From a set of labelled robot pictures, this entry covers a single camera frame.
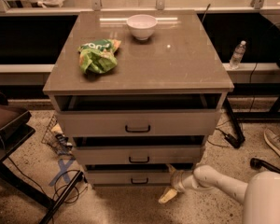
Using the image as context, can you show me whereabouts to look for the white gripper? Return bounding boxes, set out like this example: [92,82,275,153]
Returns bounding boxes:
[159,163,193,204]

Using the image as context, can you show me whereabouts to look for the black cable on floor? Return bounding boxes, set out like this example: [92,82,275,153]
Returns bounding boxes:
[7,156,89,205]

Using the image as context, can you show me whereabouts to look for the green chip bag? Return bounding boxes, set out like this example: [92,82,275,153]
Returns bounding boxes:
[78,39,121,74]

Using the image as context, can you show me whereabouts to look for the wire basket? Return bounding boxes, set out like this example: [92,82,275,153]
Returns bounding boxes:
[41,116,73,156]

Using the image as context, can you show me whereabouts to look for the black table leg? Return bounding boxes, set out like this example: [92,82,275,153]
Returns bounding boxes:
[223,99,245,144]

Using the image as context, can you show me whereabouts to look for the grey drawer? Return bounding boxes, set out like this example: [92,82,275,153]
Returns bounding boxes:
[56,110,221,137]
[85,170,171,186]
[73,146,203,165]

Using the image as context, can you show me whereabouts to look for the clear plastic water bottle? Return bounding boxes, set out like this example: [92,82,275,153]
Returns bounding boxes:
[230,40,246,69]

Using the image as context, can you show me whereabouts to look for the black stand on left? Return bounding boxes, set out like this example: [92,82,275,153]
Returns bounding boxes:
[0,92,83,224]

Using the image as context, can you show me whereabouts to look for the grey three-drawer cabinet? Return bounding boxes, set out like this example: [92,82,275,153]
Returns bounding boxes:
[44,10,233,174]

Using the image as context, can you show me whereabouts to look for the blue tape cross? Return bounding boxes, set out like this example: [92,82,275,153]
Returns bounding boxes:
[49,159,75,187]

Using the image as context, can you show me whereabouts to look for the black chair leg caster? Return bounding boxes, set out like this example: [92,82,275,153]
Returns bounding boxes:
[250,158,280,174]

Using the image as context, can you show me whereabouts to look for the black power adapter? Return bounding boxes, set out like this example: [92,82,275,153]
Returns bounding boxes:
[217,128,241,148]

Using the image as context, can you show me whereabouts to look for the white bowl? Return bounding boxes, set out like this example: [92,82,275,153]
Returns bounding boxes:
[126,14,158,40]

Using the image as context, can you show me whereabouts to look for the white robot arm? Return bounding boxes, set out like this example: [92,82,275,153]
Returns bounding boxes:
[159,164,280,224]

